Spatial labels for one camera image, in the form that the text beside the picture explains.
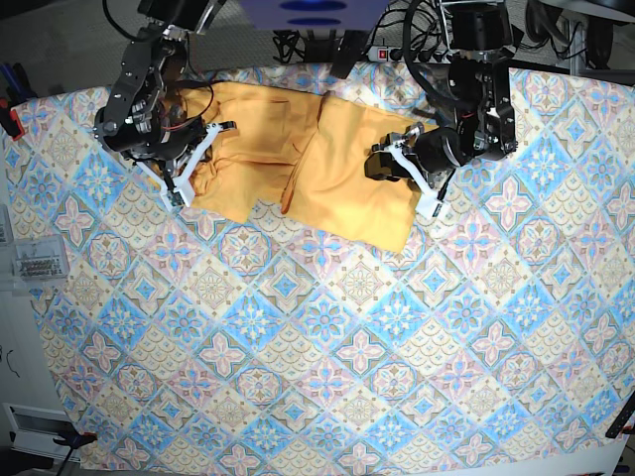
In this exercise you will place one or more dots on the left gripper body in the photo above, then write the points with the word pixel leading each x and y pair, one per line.
pixel 436 159

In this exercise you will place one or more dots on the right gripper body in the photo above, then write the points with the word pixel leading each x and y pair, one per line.
pixel 180 154

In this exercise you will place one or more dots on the yellow T-shirt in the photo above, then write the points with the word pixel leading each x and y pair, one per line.
pixel 305 152

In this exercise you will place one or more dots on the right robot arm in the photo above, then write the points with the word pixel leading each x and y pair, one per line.
pixel 136 122

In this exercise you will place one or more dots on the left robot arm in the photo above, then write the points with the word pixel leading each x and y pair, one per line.
pixel 476 119

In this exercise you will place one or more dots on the white power strip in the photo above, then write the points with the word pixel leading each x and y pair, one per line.
pixel 394 54

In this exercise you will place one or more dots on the clear plastic screw box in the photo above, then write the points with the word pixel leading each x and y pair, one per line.
pixel 39 260

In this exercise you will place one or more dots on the red black clamp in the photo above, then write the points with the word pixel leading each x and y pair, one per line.
pixel 10 121

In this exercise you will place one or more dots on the patterned blue tablecloth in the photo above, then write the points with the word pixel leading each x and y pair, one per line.
pixel 191 344

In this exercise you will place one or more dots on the orange black bar clamp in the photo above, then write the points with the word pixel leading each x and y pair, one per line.
pixel 73 439

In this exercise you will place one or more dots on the black clamp right edge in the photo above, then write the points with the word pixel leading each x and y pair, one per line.
pixel 620 425

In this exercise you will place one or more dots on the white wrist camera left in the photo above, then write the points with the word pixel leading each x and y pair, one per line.
pixel 429 205

